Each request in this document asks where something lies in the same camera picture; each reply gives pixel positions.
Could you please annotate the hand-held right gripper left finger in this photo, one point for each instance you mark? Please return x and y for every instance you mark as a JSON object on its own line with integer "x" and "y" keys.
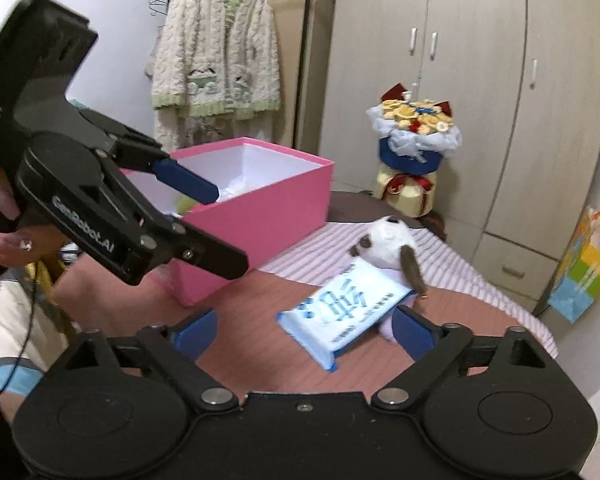
{"x": 197, "y": 332}

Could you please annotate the person's left hand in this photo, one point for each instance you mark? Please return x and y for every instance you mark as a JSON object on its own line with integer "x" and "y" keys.
{"x": 25, "y": 247}

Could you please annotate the beige wardrobe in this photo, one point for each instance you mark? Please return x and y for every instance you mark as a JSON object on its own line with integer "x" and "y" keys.
{"x": 480, "y": 85}

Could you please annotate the cream and green fleece pajama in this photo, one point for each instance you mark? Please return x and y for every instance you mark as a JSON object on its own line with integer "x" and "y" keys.
{"x": 220, "y": 60}

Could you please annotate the green plush ball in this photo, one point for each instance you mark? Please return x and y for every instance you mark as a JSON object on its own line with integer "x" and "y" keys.
{"x": 187, "y": 205}

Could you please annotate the blue and white tissue pack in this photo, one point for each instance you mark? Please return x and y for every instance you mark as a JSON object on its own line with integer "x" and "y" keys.
{"x": 342, "y": 310}

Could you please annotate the striped bed sheet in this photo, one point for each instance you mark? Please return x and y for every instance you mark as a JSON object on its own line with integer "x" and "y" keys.
{"x": 460, "y": 280}

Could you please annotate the white and brown plush dog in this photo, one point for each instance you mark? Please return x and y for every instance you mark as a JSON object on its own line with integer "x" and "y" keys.
{"x": 390, "y": 240}

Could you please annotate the dark brown cloth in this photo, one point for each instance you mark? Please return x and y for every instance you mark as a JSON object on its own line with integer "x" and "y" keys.
{"x": 350, "y": 205}

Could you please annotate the pink cardboard box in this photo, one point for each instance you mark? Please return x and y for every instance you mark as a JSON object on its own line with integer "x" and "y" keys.
{"x": 280, "y": 200}

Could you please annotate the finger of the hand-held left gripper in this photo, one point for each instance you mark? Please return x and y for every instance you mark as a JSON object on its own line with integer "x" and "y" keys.
{"x": 215, "y": 255}
{"x": 187, "y": 180}

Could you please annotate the yellow bag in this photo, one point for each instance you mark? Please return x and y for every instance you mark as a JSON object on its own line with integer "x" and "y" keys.
{"x": 42, "y": 280}

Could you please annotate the yellow flower bouquet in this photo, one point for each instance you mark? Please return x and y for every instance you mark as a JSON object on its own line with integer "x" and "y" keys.
{"x": 415, "y": 125}

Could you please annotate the white and blue garment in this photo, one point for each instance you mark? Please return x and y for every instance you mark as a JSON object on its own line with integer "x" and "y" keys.
{"x": 10, "y": 330}

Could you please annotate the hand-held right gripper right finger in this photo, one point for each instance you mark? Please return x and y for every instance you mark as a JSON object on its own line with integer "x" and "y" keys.
{"x": 415, "y": 332}

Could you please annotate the colourful gift bag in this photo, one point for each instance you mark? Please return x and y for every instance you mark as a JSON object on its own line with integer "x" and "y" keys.
{"x": 585, "y": 270}

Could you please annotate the beige tall cabinet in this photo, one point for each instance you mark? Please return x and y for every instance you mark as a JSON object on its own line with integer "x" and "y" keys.
{"x": 295, "y": 50}

